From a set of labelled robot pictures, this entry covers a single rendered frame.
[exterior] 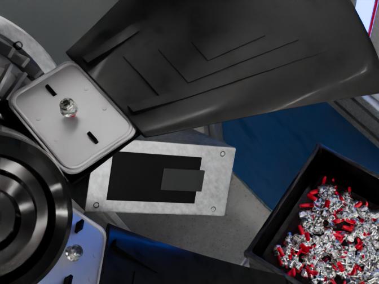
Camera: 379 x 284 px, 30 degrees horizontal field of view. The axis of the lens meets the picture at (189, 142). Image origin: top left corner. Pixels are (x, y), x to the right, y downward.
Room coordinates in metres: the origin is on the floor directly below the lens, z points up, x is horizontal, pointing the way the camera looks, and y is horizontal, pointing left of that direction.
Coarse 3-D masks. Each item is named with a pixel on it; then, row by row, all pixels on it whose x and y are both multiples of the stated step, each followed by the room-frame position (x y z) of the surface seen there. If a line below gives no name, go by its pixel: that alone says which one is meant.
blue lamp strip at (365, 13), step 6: (360, 0) 0.46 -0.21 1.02; (366, 0) 0.45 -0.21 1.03; (372, 0) 0.45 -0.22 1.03; (360, 6) 0.46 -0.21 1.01; (366, 6) 0.45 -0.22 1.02; (372, 6) 0.45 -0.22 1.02; (360, 12) 0.46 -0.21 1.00; (366, 12) 0.45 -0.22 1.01; (360, 18) 0.46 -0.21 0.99; (366, 18) 0.45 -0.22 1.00; (366, 24) 0.45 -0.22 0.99
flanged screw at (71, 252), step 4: (76, 244) 0.21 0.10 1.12; (68, 248) 0.20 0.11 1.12; (72, 248) 0.20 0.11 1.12; (76, 248) 0.21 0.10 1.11; (80, 248) 0.20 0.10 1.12; (68, 252) 0.20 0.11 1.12; (72, 252) 0.20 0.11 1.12; (76, 252) 0.20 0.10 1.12; (80, 252) 0.20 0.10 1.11; (68, 256) 0.20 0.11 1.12; (72, 256) 0.20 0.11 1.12; (76, 256) 0.20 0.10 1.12; (80, 256) 0.20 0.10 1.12; (72, 260) 0.20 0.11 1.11; (76, 260) 0.20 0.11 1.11
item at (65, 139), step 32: (64, 64) 0.33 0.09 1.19; (32, 96) 0.31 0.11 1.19; (64, 96) 0.30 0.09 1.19; (96, 96) 0.30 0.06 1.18; (32, 128) 0.28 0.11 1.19; (64, 128) 0.27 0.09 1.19; (96, 128) 0.27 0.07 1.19; (128, 128) 0.26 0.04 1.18; (64, 160) 0.24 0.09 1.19; (96, 160) 0.24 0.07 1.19
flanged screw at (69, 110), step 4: (64, 100) 0.29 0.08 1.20; (68, 100) 0.29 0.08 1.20; (72, 100) 0.29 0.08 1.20; (60, 104) 0.28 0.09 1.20; (64, 104) 0.29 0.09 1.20; (68, 104) 0.29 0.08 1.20; (72, 104) 0.28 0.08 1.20; (76, 104) 0.29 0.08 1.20; (60, 108) 0.28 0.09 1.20; (64, 108) 0.28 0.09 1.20; (68, 108) 0.28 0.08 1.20; (72, 108) 0.28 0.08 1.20; (76, 108) 0.28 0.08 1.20; (60, 112) 0.28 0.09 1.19; (64, 112) 0.28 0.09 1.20; (68, 112) 0.28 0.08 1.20; (72, 112) 0.28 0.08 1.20; (76, 112) 0.28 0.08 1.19; (68, 116) 0.28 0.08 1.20; (72, 116) 0.28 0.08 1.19
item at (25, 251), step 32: (0, 96) 0.32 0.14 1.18; (0, 128) 0.25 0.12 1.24; (0, 160) 0.23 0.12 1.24; (32, 160) 0.22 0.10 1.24; (0, 192) 0.21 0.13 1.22; (32, 192) 0.21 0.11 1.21; (64, 192) 0.21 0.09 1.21; (32, 224) 0.19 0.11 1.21; (64, 224) 0.19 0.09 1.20; (0, 256) 0.18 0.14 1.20; (32, 256) 0.18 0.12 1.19
